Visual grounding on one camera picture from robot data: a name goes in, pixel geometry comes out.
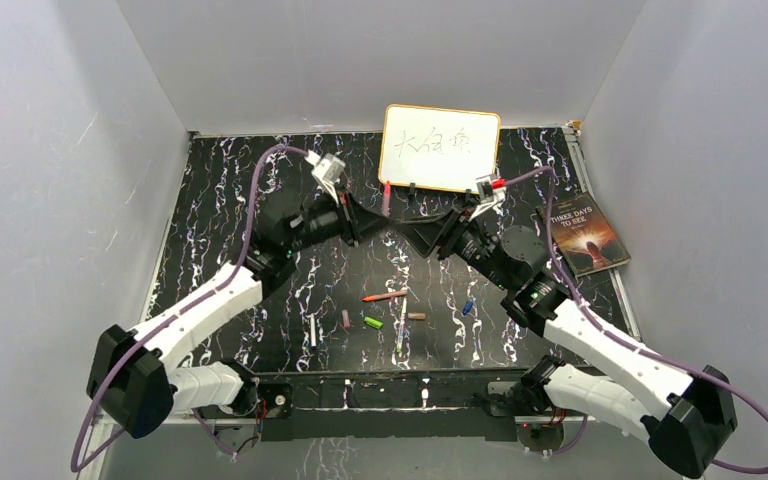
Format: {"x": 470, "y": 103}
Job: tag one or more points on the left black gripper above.
{"x": 366, "y": 221}

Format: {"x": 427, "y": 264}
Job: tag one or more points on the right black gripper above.
{"x": 446, "y": 229}

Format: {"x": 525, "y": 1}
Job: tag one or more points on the pink marker pen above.
{"x": 385, "y": 209}

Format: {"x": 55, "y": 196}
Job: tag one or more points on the orange marker pen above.
{"x": 384, "y": 296}

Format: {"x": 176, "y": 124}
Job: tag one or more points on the pink pen cap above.
{"x": 345, "y": 318}

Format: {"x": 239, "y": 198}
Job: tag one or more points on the green white pen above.
{"x": 401, "y": 326}

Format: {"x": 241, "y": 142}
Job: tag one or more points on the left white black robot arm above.
{"x": 137, "y": 377}

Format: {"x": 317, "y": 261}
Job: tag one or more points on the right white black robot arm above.
{"x": 685, "y": 421}

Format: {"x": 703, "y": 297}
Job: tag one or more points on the dark paperback book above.
{"x": 585, "y": 237}

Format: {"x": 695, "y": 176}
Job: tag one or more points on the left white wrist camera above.
{"x": 326, "y": 170}

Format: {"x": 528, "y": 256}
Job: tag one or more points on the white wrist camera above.
{"x": 326, "y": 170}
{"x": 491, "y": 190}

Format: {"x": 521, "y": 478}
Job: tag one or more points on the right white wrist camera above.
{"x": 491, "y": 190}

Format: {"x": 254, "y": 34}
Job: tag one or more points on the white board yellow frame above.
{"x": 436, "y": 148}

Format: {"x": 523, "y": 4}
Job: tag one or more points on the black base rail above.
{"x": 385, "y": 404}

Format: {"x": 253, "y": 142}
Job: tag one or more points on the aluminium frame rail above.
{"x": 576, "y": 449}

